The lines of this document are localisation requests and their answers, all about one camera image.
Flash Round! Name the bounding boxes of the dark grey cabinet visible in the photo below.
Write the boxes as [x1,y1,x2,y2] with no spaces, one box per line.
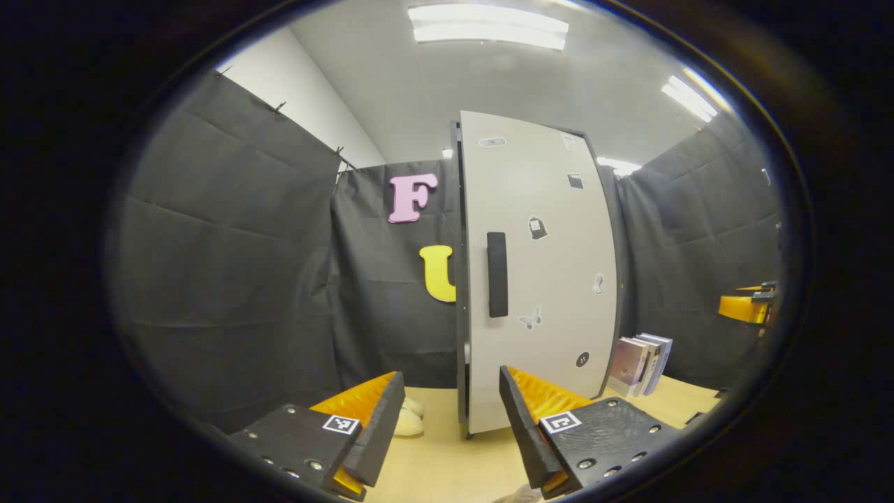
[450,120,626,441]

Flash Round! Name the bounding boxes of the black door handle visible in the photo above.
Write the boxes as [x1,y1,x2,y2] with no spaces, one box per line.
[487,232,509,319]

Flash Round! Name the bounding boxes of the white cover book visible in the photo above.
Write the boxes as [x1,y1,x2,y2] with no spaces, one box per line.
[632,335,664,397]

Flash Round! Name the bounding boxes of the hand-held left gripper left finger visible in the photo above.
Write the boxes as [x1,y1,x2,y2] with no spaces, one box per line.
[227,371,406,502]

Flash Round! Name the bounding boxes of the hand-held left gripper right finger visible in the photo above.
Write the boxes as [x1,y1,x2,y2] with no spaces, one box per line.
[499,365,682,501]

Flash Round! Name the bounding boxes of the grey blue cover book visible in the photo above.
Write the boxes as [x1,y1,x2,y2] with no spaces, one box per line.
[637,333,674,398]

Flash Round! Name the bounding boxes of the black backdrop cloth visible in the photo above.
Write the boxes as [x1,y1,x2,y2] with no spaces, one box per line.
[112,70,783,430]

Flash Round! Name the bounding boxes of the clear glass bottle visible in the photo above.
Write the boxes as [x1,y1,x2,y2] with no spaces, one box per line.
[492,483,544,503]

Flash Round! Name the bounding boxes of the cream plush toy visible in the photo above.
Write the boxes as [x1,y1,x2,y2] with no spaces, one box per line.
[393,397,425,438]

